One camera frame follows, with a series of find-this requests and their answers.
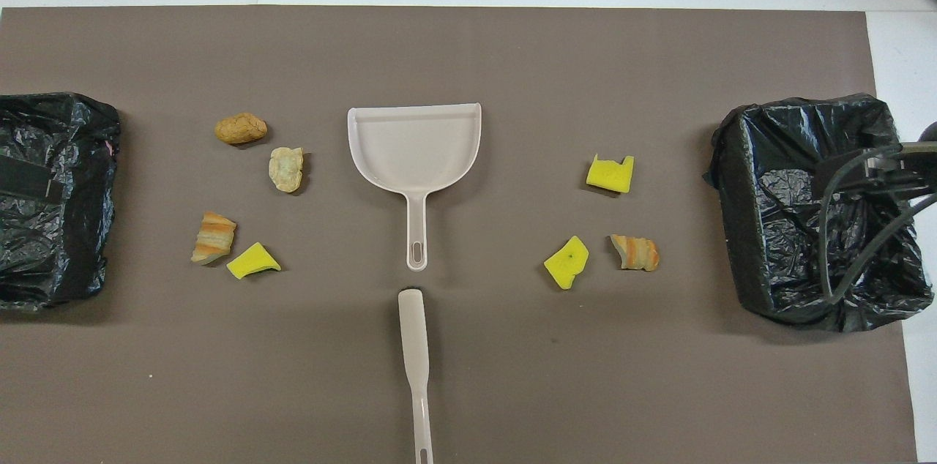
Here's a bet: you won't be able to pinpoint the black bag bin pink mark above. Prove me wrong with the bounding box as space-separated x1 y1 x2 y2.
0 91 122 313

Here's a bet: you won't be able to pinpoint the yellow wedge sponge piece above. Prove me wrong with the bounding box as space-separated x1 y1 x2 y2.
225 242 282 281

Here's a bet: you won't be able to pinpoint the pale cream foam lump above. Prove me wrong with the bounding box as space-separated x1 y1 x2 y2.
268 146 305 194

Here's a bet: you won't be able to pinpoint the beige hand brush black bristles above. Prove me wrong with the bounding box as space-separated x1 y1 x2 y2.
397 288 435 464

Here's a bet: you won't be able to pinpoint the beige plastic dustpan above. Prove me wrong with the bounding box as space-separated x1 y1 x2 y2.
347 102 483 272

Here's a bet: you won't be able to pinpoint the yellow sponge piece dark dot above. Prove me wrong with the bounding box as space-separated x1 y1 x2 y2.
543 235 590 291

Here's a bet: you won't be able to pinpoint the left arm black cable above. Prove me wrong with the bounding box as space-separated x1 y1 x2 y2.
0 155 64 203

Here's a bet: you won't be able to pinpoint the orange striped sponge piece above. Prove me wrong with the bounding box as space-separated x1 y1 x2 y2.
610 233 660 273

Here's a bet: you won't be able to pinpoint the black bag lined bin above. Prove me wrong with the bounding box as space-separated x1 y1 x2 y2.
703 93 935 333

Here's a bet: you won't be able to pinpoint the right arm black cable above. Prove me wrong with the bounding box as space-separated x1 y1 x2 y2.
811 121 937 305

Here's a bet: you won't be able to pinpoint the yellow notched sponge piece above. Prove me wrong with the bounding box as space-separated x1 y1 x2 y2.
586 154 635 195

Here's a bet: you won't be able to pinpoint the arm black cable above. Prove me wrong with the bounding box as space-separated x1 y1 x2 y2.
0 155 64 203
811 121 937 305

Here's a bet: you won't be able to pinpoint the small olive bread piece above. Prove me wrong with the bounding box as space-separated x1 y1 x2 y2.
190 211 238 266

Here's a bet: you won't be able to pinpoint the brown table mat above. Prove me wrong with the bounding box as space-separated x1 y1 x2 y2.
0 5 917 464

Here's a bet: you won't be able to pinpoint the brown potato shaped foam lump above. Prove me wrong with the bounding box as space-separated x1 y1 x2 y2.
214 112 269 146

